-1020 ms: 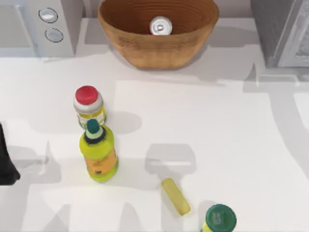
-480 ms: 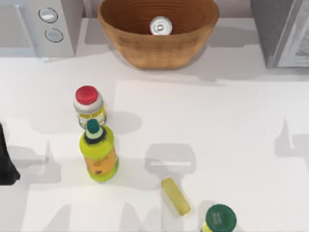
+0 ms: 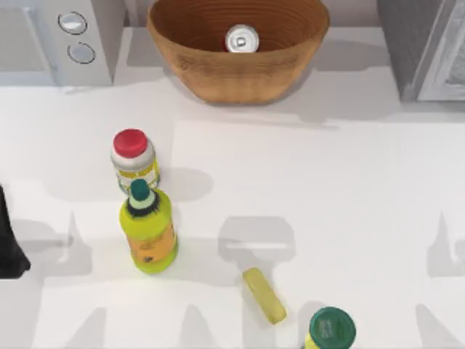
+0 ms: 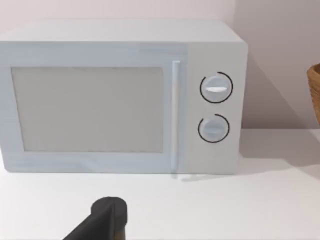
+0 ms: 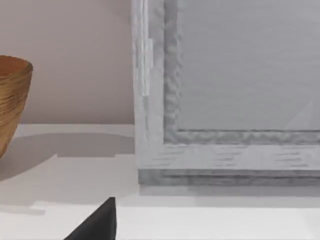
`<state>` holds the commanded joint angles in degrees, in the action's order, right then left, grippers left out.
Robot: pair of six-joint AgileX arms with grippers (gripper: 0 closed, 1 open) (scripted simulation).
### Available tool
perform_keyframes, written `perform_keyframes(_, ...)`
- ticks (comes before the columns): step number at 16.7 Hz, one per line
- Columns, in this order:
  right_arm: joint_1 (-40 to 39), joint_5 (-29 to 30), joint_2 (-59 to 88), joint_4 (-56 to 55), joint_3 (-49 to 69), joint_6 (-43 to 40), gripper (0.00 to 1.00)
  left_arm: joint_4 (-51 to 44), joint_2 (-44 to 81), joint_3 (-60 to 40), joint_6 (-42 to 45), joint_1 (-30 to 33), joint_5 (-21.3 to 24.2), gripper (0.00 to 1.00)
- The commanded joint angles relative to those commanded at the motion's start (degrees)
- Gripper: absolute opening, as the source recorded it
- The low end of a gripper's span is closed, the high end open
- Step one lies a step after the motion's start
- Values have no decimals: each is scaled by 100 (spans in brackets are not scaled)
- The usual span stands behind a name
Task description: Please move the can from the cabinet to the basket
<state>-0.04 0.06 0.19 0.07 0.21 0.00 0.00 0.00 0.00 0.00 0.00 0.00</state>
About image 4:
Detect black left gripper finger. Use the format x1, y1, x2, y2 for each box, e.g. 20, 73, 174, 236
62, 196, 129, 240

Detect pale microwave door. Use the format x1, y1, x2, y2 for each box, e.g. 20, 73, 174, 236
0, 41, 189, 175

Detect pale round microwave knob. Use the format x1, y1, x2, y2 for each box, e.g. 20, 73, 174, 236
200, 116, 228, 141
202, 75, 231, 101

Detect pale microwave oven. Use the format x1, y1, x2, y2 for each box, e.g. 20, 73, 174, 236
0, 19, 249, 176

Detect brown woven basket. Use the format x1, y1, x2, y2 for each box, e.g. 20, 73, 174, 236
306, 62, 320, 126

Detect pale microwave door handle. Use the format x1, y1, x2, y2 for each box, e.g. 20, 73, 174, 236
170, 59, 182, 180

